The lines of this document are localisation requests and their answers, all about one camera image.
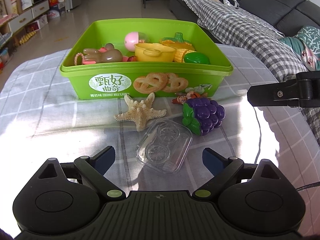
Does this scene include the clear plastic case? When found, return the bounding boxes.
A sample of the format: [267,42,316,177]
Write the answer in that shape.
[136,118,193,174]

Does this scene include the green plastic cookie box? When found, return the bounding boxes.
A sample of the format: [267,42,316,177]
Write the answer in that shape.
[60,18,233,99]

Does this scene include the grey checked tablecloth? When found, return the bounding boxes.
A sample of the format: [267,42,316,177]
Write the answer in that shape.
[1,45,319,236]

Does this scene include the yellow toy on floor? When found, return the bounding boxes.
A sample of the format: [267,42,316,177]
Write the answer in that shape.
[19,31,36,45]

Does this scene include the small cartoon figurine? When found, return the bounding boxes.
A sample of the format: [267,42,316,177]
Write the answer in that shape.
[171,91,208,105]

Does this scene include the pink capsule toy egg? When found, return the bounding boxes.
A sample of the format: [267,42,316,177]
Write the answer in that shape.
[124,31,149,52]

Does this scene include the checked grey blanket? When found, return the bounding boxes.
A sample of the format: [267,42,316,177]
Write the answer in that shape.
[171,0,320,140]

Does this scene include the purple toy grapes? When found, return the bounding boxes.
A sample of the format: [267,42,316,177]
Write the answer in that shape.
[182,98,226,136]

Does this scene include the toy corn cob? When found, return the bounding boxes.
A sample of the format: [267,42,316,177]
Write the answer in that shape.
[173,49,210,64]

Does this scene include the white printed carton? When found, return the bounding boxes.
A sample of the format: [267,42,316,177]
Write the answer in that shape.
[25,14,48,33]

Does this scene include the teal patterned pillow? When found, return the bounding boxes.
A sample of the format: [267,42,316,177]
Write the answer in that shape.
[280,25,319,71]

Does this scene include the pink rubber pig toy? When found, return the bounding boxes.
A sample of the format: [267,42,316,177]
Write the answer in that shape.
[74,43,138,66]

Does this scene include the yellow toy pot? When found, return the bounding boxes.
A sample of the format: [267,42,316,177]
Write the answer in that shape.
[135,43,176,62]

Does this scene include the dark grey sofa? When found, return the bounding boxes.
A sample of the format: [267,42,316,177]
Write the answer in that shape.
[169,0,319,36]

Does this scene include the pale starfish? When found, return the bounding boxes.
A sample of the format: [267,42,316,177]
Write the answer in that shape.
[114,92,167,132]

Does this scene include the white drawer tv cabinet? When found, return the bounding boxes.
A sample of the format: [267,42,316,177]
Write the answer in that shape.
[1,0,49,48]

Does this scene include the orange toy pumpkin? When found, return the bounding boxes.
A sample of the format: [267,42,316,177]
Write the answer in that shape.
[159,32,195,50]

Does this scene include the amber rubber hand toy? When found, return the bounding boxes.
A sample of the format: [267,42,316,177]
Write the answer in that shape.
[83,48,123,63]

